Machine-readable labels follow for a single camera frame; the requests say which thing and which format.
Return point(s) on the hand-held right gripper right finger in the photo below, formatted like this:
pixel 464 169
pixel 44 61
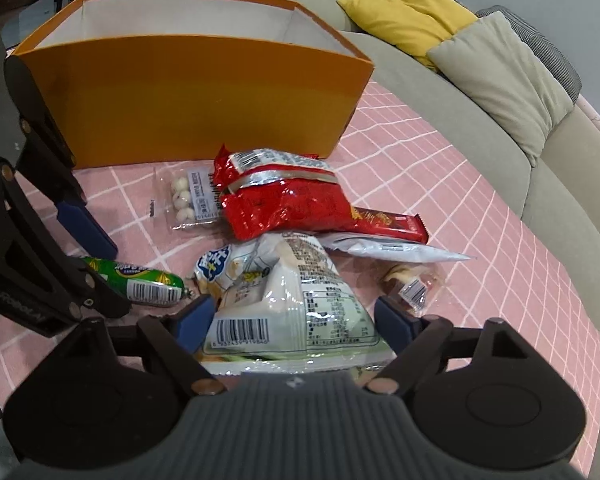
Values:
pixel 392 322

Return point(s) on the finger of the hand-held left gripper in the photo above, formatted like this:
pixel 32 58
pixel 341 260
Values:
pixel 87 291
pixel 84 224

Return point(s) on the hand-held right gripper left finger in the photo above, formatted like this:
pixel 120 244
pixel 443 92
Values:
pixel 197 321

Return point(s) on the clear packet with brown cake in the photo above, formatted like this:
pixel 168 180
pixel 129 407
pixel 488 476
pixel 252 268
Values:
pixel 405 280

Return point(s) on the green sausage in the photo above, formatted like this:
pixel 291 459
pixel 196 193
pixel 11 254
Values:
pixel 140 280

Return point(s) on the white foil packet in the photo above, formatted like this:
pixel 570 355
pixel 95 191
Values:
pixel 405 252

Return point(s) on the large white snack bag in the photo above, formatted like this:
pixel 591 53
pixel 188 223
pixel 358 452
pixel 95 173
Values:
pixel 300 300

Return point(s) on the red-brown wafer bar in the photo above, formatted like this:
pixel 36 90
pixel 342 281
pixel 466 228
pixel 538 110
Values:
pixel 390 225

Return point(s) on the clear packet of white balls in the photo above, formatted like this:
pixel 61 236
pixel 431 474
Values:
pixel 182 195

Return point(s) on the red snack bag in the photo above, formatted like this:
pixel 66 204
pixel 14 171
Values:
pixel 280 205

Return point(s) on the orange cardboard box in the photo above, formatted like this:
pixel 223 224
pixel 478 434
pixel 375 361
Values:
pixel 180 100

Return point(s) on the pink checked tablecloth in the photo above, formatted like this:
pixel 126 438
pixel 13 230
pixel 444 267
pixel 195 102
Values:
pixel 430 185

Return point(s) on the beige sofa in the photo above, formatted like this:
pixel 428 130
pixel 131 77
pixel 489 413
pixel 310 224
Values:
pixel 405 70

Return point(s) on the beige pillow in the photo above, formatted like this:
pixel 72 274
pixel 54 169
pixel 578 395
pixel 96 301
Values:
pixel 500 70

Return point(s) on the pink cushion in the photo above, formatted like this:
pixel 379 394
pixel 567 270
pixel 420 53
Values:
pixel 597 120

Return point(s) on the yellow pillow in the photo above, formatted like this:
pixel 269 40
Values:
pixel 410 15

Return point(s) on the grey checked cushion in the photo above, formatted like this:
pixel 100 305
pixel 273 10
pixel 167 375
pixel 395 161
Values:
pixel 555 55

